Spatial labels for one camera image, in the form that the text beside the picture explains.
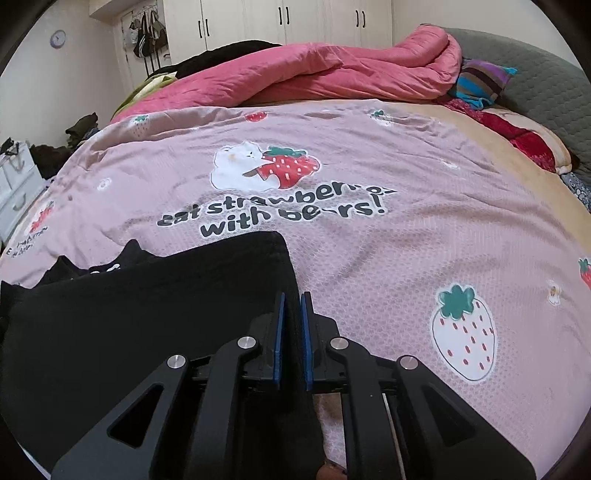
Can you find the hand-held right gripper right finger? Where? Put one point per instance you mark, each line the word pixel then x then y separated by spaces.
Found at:
pixel 306 341

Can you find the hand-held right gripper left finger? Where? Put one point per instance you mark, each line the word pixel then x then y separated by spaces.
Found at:
pixel 278 341

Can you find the black printed shirt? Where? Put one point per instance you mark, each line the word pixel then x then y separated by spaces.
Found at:
pixel 138 314

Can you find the black clothes heap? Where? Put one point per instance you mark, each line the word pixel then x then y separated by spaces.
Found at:
pixel 221 57

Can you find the dark clothes pile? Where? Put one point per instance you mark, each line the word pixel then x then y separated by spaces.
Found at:
pixel 50 160

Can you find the person's right hand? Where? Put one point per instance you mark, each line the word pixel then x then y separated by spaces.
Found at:
pixel 331 473

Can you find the pink strawberry printed bed sheet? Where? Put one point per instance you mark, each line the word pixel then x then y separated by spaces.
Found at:
pixel 392 258

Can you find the pink quilt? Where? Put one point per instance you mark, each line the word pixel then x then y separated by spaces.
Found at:
pixel 323 69

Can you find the green blanket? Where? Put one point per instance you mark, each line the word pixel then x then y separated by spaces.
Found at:
pixel 145 94

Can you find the beige fleece blanket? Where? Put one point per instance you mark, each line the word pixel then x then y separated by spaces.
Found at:
pixel 554 203

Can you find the olive garment pile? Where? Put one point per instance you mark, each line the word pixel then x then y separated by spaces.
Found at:
pixel 83 130

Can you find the red blanket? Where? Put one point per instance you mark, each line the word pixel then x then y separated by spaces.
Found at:
pixel 521 134

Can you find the white drawer cabinet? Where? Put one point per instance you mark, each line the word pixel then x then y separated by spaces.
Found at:
pixel 16 184

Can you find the striped pillow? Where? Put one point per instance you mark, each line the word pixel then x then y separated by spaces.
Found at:
pixel 480 83

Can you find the grey patterned cloth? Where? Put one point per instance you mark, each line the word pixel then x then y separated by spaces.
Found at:
pixel 579 189

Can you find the white wardrobe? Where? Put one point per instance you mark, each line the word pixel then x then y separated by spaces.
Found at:
pixel 314 18

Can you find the hanging bags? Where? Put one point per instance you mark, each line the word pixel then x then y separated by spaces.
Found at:
pixel 147 33

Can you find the grey quilted headboard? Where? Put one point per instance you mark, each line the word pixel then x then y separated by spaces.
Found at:
pixel 545 92

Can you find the round wall clock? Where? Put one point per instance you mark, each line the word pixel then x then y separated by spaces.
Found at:
pixel 58 38

